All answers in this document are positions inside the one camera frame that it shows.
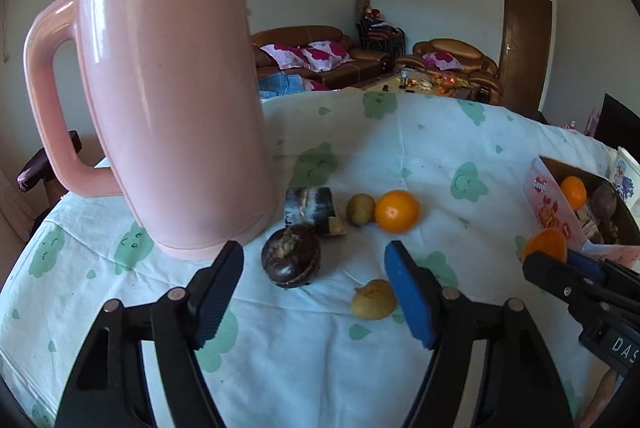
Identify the brown leather armchair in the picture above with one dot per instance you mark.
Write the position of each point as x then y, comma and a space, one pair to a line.
455, 47

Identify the person's right forearm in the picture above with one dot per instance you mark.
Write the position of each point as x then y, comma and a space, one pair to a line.
607, 398

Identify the blue plaid blanket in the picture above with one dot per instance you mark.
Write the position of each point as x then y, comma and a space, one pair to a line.
277, 82

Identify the pink board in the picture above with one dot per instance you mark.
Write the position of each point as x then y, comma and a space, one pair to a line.
595, 120

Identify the stacked dark chairs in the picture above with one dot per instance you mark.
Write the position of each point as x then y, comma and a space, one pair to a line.
380, 37

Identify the tall patterned vase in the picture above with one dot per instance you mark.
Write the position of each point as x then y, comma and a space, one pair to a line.
362, 2

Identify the magenta floral blanket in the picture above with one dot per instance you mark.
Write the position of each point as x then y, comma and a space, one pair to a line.
320, 85

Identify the magenta floral pillow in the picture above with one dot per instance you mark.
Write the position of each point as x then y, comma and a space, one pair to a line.
325, 52
285, 56
442, 60

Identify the cardboard snack box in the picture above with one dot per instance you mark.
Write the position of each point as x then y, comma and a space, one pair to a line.
547, 203

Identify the red plush toy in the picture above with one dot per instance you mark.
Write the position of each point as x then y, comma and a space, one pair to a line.
372, 12

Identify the brown leather sofa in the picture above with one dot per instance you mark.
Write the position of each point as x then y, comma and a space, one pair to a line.
300, 32

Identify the orange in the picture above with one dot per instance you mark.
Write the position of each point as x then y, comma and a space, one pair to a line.
574, 192
545, 244
397, 211

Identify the pile of snacks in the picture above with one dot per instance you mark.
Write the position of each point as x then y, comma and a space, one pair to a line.
435, 82

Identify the black television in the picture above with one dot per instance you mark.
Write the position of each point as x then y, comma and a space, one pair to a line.
620, 122

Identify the wooden coffee table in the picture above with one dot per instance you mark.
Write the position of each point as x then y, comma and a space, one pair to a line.
385, 80

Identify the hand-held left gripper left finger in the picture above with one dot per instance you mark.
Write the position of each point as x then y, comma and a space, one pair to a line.
217, 298

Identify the small yellow fruit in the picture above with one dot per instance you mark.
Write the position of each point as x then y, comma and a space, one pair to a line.
374, 299

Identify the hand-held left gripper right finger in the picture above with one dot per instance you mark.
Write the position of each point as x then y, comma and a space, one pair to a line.
412, 303

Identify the purple passion fruit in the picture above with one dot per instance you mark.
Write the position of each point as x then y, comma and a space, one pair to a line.
605, 203

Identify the pink electric kettle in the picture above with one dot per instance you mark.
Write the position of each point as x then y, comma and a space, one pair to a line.
175, 107

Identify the white lidded cartoon mug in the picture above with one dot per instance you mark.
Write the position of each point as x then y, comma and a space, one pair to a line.
627, 178

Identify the dark wooden chair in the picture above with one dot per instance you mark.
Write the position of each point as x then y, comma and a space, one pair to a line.
37, 167

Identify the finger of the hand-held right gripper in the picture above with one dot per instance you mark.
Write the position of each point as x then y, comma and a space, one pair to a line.
585, 264
555, 275

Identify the white green printed tablecloth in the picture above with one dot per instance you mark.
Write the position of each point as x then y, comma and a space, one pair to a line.
425, 137

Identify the dark snack packet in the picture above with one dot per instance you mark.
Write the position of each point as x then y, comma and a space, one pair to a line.
307, 206

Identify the brown wooden door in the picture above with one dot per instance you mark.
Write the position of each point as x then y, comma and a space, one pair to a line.
525, 47

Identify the brown green kiwi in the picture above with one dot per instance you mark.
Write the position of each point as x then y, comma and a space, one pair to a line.
361, 209

